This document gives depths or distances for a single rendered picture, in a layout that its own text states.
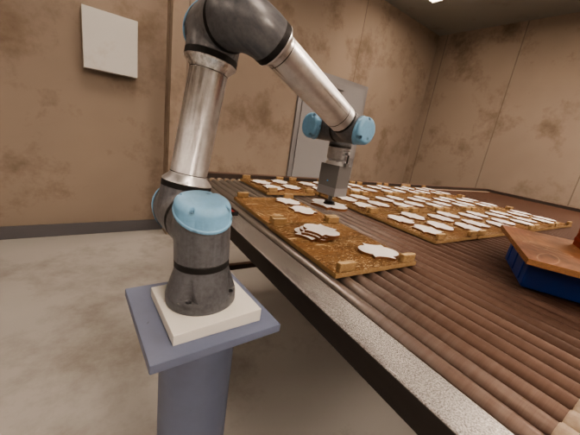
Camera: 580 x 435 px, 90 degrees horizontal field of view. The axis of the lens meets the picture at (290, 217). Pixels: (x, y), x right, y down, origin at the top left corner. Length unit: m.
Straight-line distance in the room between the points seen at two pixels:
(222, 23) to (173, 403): 0.79
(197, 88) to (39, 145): 2.83
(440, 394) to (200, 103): 0.71
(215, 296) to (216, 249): 0.10
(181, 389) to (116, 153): 2.94
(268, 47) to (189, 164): 0.29
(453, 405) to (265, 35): 0.70
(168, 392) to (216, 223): 0.40
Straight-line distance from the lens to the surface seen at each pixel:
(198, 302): 0.64
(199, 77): 0.72
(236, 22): 0.65
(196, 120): 0.71
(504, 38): 6.26
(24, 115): 3.44
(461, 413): 0.58
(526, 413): 0.67
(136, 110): 3.47
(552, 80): 5.84
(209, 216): 0.58
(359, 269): 0.87
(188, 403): 0.79
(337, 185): 0.99
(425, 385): 0.60
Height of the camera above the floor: 1.28
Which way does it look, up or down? 16 degrees down
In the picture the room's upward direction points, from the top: 9 degrees clockwise
